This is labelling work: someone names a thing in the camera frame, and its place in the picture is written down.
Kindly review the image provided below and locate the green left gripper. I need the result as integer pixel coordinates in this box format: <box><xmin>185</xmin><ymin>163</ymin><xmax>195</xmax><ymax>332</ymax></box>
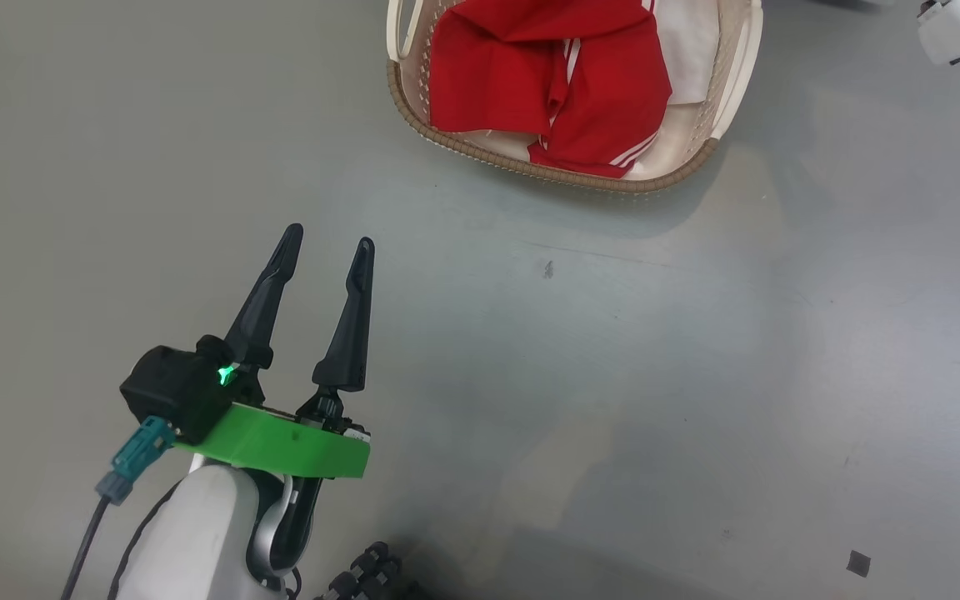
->
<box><xmin>172</xmin><ymin>223</ymin><xmax>377</xmax><ymax>480</ymax></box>

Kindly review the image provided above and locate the red garment with white stripes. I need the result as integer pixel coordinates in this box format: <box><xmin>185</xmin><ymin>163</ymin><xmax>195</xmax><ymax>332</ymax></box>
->
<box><xmin>428</xmin><ymin>0</ymin><xmax>721</xmax><ymax>180</ymax></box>

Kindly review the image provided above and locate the cream perforated laundry basket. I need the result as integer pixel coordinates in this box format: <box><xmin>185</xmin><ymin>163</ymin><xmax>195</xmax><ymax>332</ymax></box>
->
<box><xmin>386</xmin><ymin>0</ymin><xmax>764</xmax><ymax>194</ymax></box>

